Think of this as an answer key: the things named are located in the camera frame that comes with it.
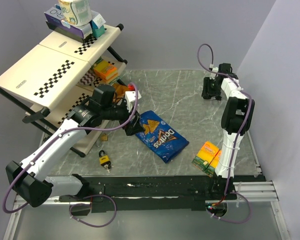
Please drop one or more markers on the brass padlock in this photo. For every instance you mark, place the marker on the brass padlock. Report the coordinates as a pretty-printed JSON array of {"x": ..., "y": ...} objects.
[{"x": 102, "y": 138}]

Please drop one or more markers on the purple tissue box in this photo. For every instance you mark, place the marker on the purple tissue box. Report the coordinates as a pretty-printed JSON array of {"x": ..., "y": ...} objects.
[{"x": 56, "y": 22}]

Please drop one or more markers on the beige checkered shelf rack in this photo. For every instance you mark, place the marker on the beige checkered shelf rack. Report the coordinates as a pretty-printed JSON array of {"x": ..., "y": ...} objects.
[{"x": 45, "y": 81}]

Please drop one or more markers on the teal small box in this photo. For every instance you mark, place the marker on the teal small box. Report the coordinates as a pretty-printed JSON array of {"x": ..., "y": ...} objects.
[{"x": 97, "y": 25}]

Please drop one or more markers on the right yellow sponge pack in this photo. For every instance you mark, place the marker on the right yellow sponge pack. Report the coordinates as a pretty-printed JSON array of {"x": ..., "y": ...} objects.
[{"x": 210, "y": 170}]

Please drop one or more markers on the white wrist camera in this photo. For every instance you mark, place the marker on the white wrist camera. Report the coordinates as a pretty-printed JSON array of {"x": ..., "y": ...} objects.
[
  {"x": 130, "y": 97},
  {"x": 213, "y": 68}
]

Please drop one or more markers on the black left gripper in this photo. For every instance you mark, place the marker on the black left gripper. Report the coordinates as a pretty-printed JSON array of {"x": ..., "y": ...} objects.
[{"x": 135, "y": 126}]

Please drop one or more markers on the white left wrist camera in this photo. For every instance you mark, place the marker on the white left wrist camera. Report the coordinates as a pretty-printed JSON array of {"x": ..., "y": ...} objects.
[{"x": 130, "y": 97}]

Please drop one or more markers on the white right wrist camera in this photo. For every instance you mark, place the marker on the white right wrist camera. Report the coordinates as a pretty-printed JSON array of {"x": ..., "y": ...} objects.
[{"x": 213, "y": 68}]

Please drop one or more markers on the left yellow sponge pack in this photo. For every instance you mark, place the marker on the left yellow sponge pack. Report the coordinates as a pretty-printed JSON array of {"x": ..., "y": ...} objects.
[{"x": 205, "y": 156}]

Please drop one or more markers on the orange snack bag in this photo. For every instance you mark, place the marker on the orange snack bag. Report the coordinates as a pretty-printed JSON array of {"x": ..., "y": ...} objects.
[{"x": 120, "y": 89}]

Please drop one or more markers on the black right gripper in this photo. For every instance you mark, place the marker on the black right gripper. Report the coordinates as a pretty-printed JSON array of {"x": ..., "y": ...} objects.
[{"x": 207, "y": 89}]

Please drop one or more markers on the yellow padlock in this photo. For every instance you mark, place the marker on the yellow padlock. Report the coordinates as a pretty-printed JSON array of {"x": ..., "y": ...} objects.
[{"x": 103, "y": 158}]

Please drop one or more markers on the blue Doritos chip bag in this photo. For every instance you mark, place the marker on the blue Doritos chip bag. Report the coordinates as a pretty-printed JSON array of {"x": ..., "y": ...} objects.
[{"x": 160, "y": 137}]

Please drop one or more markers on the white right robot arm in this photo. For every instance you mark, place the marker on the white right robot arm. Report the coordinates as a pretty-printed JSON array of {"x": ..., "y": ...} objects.
[{"x": 237, "y": 115}]

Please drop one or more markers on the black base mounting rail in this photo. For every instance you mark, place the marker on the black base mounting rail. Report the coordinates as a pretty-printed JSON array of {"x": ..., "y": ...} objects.
[{"x": 157, "y": 192}]

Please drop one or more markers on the yellow sponge pack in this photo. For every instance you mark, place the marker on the yellow sponge pack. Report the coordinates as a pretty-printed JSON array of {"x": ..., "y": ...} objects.
[
  {"x": 210, "y": 170},
  {"x": 205, "y": 156}
]

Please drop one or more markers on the yellow padlock keys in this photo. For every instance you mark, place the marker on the yellow padlock keys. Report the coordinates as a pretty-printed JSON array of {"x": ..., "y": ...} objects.
[{"x": 107, "y": 167}]

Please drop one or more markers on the purple zigzag cloth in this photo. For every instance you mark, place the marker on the purple zigzag cloth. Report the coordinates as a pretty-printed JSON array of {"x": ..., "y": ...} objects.
[{"x": 88, "y": 78}]

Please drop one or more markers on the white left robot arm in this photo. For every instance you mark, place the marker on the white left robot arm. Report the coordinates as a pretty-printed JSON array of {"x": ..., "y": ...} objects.
[{"x": 29, "y": 178}]

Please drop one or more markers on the orange sponge pack on shelf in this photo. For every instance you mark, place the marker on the orange sponge pack on shelf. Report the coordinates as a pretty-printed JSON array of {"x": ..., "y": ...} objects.
[{"x": 105, "y": 71}]

